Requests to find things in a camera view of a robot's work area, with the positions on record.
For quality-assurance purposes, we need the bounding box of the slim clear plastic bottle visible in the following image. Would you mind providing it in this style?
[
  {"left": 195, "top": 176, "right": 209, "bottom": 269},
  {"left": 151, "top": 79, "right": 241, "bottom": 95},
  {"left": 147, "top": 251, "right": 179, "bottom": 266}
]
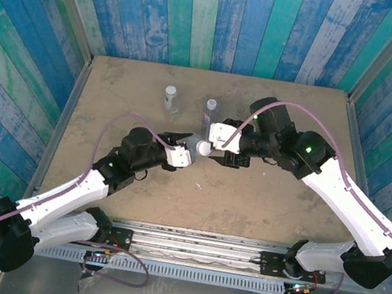
[{"left": 158, "top": 85, "right": 185, "bottom": 123}]

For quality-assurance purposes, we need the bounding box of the clear bottle purple label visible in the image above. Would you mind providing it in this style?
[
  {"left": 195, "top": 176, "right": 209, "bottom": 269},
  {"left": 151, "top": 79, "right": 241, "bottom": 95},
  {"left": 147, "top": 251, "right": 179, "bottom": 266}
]
[{"left": 198, "top": 97, "right": 223, "bottom": 137}]

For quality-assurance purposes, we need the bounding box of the aluminium table side rail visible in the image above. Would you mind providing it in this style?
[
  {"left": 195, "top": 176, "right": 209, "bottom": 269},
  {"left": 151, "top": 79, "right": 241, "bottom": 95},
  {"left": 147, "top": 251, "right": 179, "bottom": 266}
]
[
  {"left": 321, "top": 92, "right": 392, "bottom": 266},
  {"left": 17, "top": 51, "right": 95, "bottom": 217}
]

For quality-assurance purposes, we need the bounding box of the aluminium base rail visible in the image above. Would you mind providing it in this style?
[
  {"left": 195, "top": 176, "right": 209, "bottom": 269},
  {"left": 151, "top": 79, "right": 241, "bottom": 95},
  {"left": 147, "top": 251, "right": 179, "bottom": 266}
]
[{"left": 0, "top": 200, "right": 392, "bottom": 294}]

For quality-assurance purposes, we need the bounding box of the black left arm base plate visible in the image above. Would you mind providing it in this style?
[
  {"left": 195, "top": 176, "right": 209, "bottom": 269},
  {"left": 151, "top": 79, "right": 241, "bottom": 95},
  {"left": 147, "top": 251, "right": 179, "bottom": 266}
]
[{"left": 101, "top": 225, "right": 134, "bottom": 255}]

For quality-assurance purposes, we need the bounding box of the small circuit board with wires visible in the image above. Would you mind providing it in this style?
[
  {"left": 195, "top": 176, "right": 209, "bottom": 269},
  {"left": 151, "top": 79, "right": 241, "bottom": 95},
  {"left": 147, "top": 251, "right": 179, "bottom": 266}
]
[
  {"left": 83, "top": 247, "right": 116, "bottom": 265},
  {"left": 288, "top": 281, "right": 317, "bottom": 294}
]

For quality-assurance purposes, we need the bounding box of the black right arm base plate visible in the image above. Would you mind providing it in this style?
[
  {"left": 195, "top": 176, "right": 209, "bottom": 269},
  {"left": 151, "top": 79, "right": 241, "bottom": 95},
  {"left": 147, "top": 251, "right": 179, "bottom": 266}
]
[{"left": 258, "top": 250, "right": 329, "bottom": 286}]

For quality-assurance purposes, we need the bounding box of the white slotted cable duct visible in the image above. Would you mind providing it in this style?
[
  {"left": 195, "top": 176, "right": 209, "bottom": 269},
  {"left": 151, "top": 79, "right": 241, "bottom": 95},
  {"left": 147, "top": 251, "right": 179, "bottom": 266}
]
[{"left": 29, "top": 241, "right": 288, "bottom": 294}]

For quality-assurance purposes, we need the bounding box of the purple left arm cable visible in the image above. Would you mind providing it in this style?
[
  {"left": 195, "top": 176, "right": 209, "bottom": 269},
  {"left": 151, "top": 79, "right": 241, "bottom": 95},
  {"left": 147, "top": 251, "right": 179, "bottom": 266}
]
[{"left": 0, "top": 92, "right": 182, "bottom": 291}]

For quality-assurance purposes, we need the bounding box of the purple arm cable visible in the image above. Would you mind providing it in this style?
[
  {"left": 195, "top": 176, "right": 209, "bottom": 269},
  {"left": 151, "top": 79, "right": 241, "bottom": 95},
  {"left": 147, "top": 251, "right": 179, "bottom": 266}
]
[
  {"left": 0, "top": 92, "right": 182, "bottom": 291},
  {"left": 199, "top": 91, "right": 392, "bottom": 294}
]

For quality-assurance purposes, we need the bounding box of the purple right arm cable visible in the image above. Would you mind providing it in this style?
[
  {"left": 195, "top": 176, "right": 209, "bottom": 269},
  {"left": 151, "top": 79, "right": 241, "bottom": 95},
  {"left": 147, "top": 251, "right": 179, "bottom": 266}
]
[{"left": 199, "top": 91, "right": 392, "bottom": 294}]

